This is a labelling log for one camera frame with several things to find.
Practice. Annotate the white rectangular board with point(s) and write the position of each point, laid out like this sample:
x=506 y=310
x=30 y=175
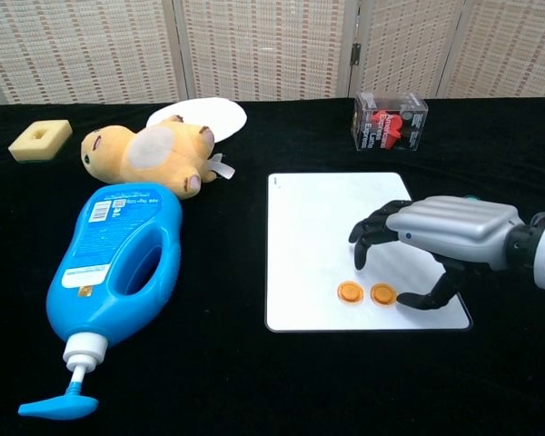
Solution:
x=309 y=218

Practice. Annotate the orange disc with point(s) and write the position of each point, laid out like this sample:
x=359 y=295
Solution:
x=349 y=292
x=383 y=294

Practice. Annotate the clear box with red capsules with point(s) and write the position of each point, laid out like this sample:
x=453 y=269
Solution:
x=390 y=127

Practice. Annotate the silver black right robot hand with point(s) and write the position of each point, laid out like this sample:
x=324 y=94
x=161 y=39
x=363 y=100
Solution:
x=458 y=227

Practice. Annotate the yellow plush toy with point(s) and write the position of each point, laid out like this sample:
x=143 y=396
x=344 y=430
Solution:
x=163 y=154

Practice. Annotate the black table cloth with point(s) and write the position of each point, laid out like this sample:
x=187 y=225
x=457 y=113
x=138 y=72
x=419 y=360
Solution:
x=254 y=386

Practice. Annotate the blue pump detergent bottle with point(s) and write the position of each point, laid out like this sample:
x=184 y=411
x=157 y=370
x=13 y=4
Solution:
x=86 y=309

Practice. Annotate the dark metal screen hinge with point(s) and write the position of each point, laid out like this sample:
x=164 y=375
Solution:
x=355 y=53

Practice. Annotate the woven bamboo screen panel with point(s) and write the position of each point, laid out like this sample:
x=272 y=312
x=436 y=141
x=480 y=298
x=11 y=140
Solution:
x=404 y=45
x=82 y=50
x=263 y=45
x=513 y=45

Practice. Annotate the yellow square sponge block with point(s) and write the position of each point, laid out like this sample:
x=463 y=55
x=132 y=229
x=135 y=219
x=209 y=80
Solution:
x=22 y=147

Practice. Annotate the white round plate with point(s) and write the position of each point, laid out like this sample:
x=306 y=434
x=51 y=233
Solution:
x=222 y=115

